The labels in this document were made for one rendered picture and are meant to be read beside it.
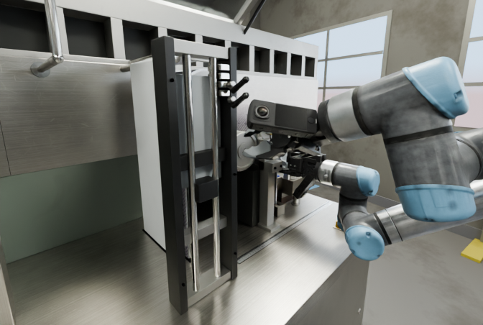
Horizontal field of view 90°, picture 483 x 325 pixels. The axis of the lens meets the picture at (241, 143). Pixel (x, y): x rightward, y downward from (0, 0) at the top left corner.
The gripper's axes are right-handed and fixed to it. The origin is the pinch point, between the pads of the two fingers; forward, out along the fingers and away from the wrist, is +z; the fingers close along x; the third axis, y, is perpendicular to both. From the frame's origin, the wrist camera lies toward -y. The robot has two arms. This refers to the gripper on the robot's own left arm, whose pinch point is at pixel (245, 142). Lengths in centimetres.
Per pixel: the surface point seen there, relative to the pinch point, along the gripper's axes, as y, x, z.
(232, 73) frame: -7.4, 12.3, -3.1
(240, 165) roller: 14.4, 1.0, 18.6
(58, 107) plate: -33, 11, 43
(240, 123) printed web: 15.0, 16.2, 21.1
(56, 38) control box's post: -36.1, 11.3, 10.2
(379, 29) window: 217, 208, 34
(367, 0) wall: 205, 247, 38
